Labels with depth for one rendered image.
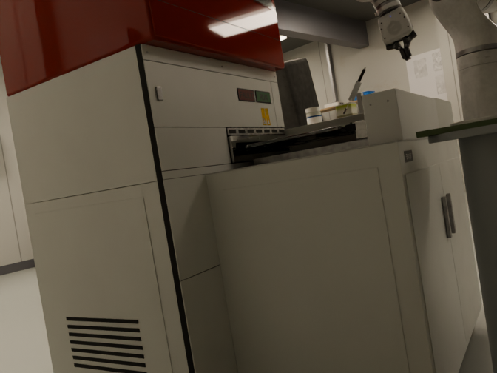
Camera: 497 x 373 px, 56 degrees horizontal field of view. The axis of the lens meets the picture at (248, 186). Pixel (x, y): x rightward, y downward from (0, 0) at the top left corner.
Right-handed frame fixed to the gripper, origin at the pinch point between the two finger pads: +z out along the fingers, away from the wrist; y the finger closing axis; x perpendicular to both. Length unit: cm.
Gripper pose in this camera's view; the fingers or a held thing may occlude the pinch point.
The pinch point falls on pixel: (406, 54)
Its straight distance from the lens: 175.8
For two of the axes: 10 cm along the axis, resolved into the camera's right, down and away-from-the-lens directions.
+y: 7.8, -3.2, -5.3
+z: 3.3, 9.4, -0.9
